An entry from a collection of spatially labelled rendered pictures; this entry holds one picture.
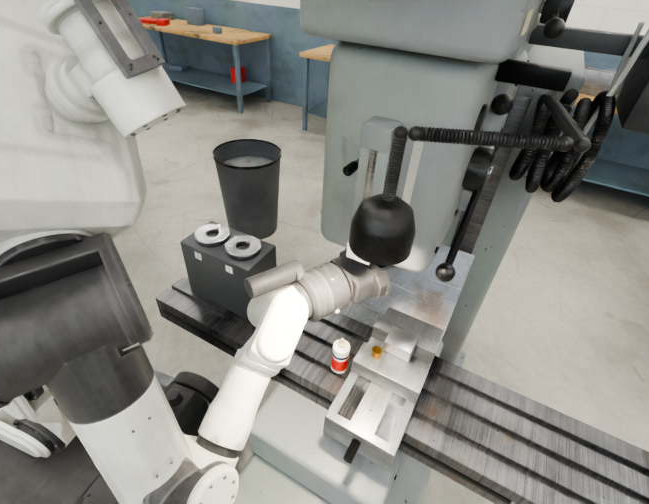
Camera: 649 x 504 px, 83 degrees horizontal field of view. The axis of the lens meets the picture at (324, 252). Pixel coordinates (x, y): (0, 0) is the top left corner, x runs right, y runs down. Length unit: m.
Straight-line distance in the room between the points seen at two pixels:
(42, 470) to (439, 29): 1.36
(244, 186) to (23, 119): 2.19
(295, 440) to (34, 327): 0.66
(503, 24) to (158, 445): 0.55
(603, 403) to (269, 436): 1.91
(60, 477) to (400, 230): 1.19
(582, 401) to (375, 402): 1.73
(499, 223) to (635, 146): 4.04
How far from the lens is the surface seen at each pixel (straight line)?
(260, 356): 0.56
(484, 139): 0.38
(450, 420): 0.93
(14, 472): 1.44
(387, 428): 0.80
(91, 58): 0.40
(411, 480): 1.65
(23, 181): 0.42
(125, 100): 0.38
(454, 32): 0.43
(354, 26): 0.47
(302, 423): 0.96
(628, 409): 2.56
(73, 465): 1.37
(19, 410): 1.01
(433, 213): 0.54
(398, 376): 0.82
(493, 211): 1.03
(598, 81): 4.29
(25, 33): 0.49
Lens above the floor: 1.70
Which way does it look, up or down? 38 degrees down
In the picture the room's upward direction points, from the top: 4 degrees clockwise
